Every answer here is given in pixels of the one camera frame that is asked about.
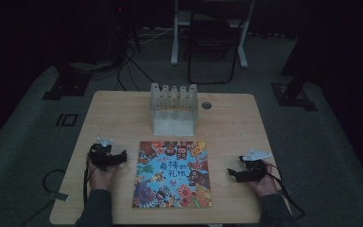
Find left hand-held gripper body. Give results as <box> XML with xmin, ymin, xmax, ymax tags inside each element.
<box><xmin>87</xmin><ymin>136</ymin><xmax>121</xmax><ymax>173</ymax></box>

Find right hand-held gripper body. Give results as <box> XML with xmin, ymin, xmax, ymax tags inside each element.
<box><xmin>238</xmin><ymin>148</ymin><xmax>274</xmax><ymax>183</ymax></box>

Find colourful animal picture book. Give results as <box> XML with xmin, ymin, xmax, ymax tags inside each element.
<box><xmin>131</xmin><ymin>140</ymin><xmax>214</xmax><ymax>209</ymax></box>

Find translucent plastic book rack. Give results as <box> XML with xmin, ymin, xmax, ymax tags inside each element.
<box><xmin>148</xmin><ymin>82</ymin><xmax>199</xmax><ymax>137</ymax></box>

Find person's right hand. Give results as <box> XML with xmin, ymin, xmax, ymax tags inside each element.
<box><xmin>249</xmin><ymin>160</ymin><xmax>282</xmax><ymax>199</ymax></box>

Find person's left hand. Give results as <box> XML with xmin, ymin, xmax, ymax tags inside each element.
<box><xmin>87</xmin><ymin>160</ymin><xmax>120</xmax><ymax>192</ymax></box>

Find grey tape strip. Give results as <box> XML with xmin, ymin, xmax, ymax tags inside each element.
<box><xmin>47</xmin><ymin>191</ymin><xmax>70</xmax><ymax>202</ymax></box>

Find black stand with flat base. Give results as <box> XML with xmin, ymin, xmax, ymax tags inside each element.
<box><xmin>270</xmin><ymin>0</ymin><xmax>320</xmax><ymax>113</ymax></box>
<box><xmin>42</xmin><ymin>61</ymin><xmax>93</xmax><ymax>101</ymax></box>

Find black folding chair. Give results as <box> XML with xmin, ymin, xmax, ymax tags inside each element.
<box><xmin>186</xmin><ymin>0</ymin><xmax>238</xmax><ymax>86</ymax></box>

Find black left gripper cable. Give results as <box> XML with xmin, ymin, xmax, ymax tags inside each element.
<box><xmin>81</xmin><ymin>156</ymin><xmax>92</xmax><ymax>209</ymax></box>

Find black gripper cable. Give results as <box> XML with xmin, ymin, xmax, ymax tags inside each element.
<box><xmin>266</xmin><ymin>163</ymin><xmax>307</xmax><ymax>221</ymax></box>
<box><xmin>81</xmin><ymin>156</ymin><xmax>92</xmax><ymax>209</ymax></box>

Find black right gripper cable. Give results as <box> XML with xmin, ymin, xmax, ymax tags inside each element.
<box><xmin>266</xmin><ymin>163</ymin><xmax>307</xmax><ymax>221</ymax></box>

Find black looped floor cable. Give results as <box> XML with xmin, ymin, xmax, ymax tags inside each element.
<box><xmin>18</xmin><ymin>168</ymin><xmax>67</xmax><ymax>227</ymax></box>

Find black floor cables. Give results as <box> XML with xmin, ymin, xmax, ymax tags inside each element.
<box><xmin>114</xmin><ymin>44</ymin><xmax>156</xmax><ymax>93</ymax></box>

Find white desk frame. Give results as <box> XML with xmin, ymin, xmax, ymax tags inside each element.
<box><xmin>170</xmin><ymin>0</ymin><xmax>257</xmax><ymax>69</ymax></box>

